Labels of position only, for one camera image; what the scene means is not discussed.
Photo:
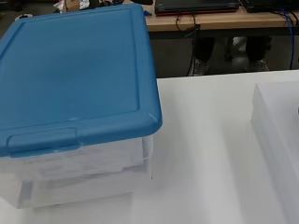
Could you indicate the blue plastic lid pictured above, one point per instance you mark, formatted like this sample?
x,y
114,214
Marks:
x,y
71,71

